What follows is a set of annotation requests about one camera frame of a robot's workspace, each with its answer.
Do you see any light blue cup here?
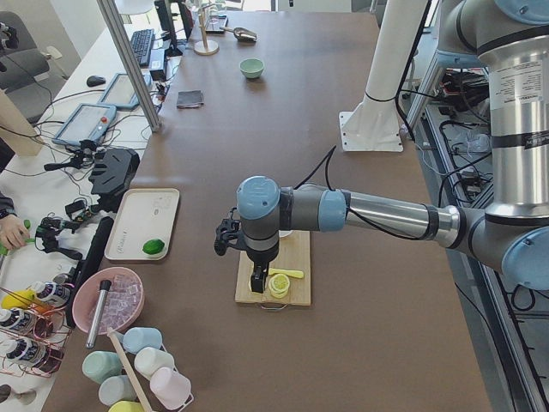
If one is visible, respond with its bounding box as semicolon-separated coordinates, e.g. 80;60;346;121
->
123;327;163;354

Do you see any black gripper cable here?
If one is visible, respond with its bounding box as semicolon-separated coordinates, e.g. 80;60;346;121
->
293;145;432;241

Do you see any cream rabbit tray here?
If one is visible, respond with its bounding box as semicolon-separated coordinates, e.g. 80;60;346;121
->
105;188;180;261

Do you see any metal scoop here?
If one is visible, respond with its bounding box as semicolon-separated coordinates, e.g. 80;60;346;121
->
221;27;257;43

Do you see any green lime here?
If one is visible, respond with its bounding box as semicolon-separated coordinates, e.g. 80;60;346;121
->
142;238;166;256

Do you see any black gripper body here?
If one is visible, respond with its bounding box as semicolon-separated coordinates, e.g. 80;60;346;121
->
214;207;279;275

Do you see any far blue teach pendant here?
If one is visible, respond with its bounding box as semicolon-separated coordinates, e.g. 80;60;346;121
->
98;73;139;111

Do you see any black monitor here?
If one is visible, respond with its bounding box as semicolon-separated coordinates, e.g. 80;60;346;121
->
154;0;194;58

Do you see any black keyboard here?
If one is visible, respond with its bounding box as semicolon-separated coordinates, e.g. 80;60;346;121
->
130;28;154;67

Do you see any lemon slice stack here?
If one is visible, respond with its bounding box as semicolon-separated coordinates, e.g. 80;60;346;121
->
268;274;291;299

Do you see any grey folded cloth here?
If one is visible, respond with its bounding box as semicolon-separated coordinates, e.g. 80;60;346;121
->
176;90;204;109

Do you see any green pastel cup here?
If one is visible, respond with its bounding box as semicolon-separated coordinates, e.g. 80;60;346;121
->
81;351;123;385

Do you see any pink bowl with ice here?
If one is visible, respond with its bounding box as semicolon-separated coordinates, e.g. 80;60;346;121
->
72;267;145;335

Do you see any black computer mouse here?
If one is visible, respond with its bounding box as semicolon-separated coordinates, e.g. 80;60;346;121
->
86;76;106;88

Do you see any yellow plastic knife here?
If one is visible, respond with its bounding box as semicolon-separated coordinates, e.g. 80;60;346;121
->
268;268;305;279

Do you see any steel muddler tool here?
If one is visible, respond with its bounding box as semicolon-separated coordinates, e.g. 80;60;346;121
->
85;280;112;349

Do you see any white pastel cup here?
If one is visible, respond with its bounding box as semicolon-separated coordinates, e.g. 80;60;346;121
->
134;347;175;379

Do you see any black plastic bracket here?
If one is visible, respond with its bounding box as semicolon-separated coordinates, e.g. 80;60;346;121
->
89;148;140;214

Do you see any yellow pastel cup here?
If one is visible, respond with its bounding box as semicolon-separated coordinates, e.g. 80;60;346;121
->
108;400;144;412

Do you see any wooden stand with round base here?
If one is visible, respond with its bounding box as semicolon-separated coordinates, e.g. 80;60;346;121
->
193;0;230;56

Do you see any wooden stick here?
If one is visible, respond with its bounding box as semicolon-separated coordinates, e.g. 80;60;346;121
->
107;328;153;412

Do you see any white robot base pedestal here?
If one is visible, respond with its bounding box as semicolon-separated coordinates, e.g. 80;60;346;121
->
339;0;430;153

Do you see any aluminium frame post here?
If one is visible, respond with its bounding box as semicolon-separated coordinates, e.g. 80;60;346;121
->
97;0;161;132

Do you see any near blue teach pendant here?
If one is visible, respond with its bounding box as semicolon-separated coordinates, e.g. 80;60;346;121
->
52;104;117;146

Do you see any mint green bowl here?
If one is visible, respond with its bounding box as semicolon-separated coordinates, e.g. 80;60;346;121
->
239;58;265;80

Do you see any person's hand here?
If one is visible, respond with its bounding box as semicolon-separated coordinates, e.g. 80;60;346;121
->
1;215;30;251

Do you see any grey blue pastel cup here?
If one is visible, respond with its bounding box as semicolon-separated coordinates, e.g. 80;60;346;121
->
99;375;137;406

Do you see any blue teach pendant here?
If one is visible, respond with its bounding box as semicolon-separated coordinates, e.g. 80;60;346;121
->
52;104;117;146
98;73;139;111

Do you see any bamboo cutting board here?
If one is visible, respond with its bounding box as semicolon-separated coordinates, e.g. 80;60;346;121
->
235;230;311;306

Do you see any pink pastel cup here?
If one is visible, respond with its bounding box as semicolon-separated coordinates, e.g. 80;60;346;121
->
149;367;194;410

